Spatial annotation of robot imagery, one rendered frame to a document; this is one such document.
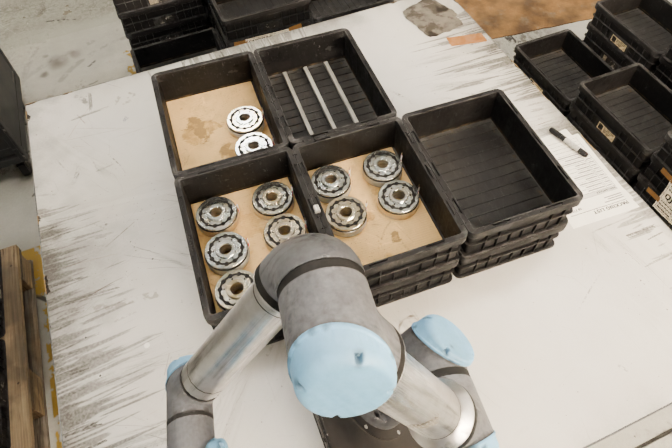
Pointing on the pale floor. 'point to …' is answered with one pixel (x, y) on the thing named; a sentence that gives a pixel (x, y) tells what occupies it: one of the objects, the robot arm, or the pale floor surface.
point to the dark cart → (12, 119)
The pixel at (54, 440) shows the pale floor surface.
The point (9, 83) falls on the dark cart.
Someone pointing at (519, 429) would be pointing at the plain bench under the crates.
